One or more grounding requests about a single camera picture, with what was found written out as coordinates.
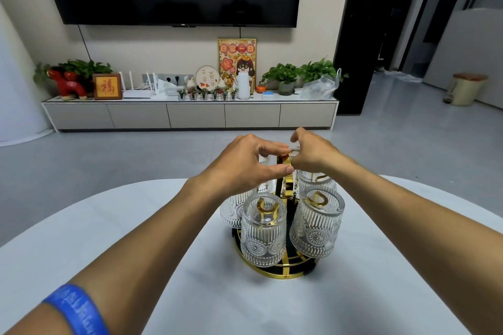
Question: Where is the grey wall outlet strip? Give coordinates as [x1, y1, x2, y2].
[141, 73, 194, 86]

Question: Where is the blue wristband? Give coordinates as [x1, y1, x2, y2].
[42, 283, 111, 335]

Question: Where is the gold cup rack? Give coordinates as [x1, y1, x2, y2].
[232, 152, 319, 281]

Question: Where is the person's left hand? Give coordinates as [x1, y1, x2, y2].
[192, 133, 294, 203]

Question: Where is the white plastic sheet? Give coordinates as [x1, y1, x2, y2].
[385, 70, 423, 84]

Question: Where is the potted plant in grey pot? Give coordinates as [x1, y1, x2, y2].
[260, 63, 301, 96]

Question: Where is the red horse figurine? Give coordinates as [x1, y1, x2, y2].
[47, 69, 88, 101]

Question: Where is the round decorative plate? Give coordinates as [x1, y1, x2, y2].
[194, 65, 221, 91]

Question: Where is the white bottle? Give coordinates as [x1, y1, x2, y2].
[236, 71, 252, 101]

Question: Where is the white marble table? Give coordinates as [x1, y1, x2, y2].
[0, 174, 503, 335]

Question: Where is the white tissue box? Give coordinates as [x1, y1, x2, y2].
[154, 79, 181, 97]

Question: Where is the framed cartoon poster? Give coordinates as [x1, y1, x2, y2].
[217, 38, 257, 94]

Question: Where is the white router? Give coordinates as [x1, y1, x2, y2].
[119, 71, 156, 99]

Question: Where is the person's right hand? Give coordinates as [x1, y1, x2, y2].
[290, 127, 356, 183]

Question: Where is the green leafy plant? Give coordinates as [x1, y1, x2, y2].
[33, 59, 114, 86]

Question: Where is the row of small potted figurines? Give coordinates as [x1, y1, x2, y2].
[177, 87, 239, 101]

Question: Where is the clear plastic bag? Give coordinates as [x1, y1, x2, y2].
[299, 68, 343, 101]

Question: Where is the thin black cable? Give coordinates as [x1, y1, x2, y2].
[76, 25, 92, 61]

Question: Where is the person's right forearm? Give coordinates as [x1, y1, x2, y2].
[334, 158, 503, 335]

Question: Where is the black door frame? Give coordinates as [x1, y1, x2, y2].
[333, 0, 431, 116]

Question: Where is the person's left forearm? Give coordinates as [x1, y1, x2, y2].
[4, 177, 221, 335]

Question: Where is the white standing air conditioner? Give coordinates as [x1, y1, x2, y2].
[0, 1, 55, 148]

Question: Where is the beige television cabinet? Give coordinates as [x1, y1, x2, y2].
[41, 93, 340, 133]

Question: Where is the beige trash bin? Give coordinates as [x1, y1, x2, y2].
[443, 73, 489, 107]

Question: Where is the small gold framed picture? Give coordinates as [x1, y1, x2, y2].
[92, 73, 123, 101]

